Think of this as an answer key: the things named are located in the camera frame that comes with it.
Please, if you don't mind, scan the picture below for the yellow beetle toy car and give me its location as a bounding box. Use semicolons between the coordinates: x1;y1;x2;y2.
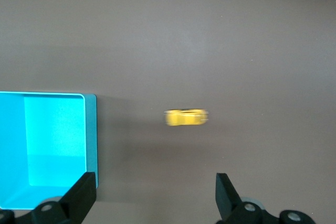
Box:
164;108;210;127

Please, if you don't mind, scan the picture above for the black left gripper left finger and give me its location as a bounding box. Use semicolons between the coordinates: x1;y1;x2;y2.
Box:
0;172;97;224

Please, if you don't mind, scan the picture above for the cyan plastic storage bin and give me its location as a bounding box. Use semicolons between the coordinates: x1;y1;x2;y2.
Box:
0;91;98;211

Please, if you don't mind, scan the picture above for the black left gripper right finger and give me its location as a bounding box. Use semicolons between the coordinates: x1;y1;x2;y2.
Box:
215;173;314;224

